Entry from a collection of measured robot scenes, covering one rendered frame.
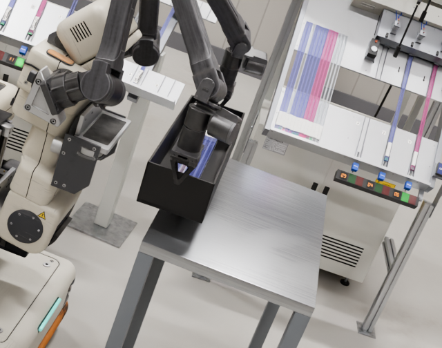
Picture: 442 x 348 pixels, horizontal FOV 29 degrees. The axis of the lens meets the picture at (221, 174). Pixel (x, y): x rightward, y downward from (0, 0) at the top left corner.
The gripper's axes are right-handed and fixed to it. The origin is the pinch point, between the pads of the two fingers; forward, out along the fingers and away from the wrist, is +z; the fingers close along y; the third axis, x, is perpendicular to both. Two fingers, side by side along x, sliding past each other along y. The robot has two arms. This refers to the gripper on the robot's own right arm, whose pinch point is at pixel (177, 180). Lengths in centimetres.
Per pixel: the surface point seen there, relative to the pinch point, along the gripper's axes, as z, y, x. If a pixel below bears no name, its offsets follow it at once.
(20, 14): 13, 124, 86
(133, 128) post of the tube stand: 44, 133, 33
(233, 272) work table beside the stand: 16.1, -4.6, -20.2
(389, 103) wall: 78, 429, -99
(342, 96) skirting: 84, 426, -65
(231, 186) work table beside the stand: 15.4, 43.4, -12.4
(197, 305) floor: 95, 104, -15
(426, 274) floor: 97, 209, -119
